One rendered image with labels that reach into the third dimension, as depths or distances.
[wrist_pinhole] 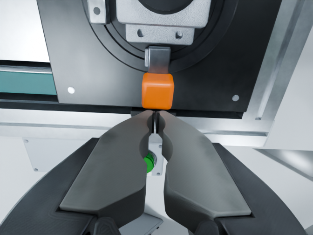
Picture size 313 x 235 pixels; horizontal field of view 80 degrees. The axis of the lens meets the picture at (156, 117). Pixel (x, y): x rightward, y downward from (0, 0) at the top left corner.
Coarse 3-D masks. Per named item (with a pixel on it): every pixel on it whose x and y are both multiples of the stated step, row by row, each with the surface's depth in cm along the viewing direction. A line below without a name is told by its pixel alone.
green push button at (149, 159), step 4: (148, 152) 28; (148, 156) 28; (152, 156) 29; (144, 160) 28; (148, 160) 28; (152, 160) 28; (148, 164) 28; (152, 164) 28; (148, 168) 29; (152, 168) 29; (148, 172) 29
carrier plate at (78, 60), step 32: (64, 0) 18; (256, 0) 18; (64, 32) 20; (256, 32) 20; (64, 64) 21; (96, 64) 21; (224, 64) 21; (256, 64) 21; (64, 96) 23; (96, 96) 23; (128, 96) 23; (192, 96) 23; (224, 96) 23
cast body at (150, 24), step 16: (128, 0) 8; (144, 0) 8; (160, 0) 8; (176, 0) 8; (192, 0) 8; (208, 0) 8; (128, 16) 9; (144, 16) 9; (160, 16) 9; (176, 16) 9; (192, 16) 9; (208, 16) 9; (128, 32) 12; (144, 32) 12; (160, 32) 12; (176, 32) 12; (192, 32) 12
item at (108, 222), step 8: (96, 224) 5; (104, 224) 6; (112, 224) 6; (200, 224) 6; (208, 224) 6; (216, 224) 6; (96, 232) 5; (104, 232) 5; (112, 232) 5; (200, 232) 5; (208, 232) 5; (216, 232) 5
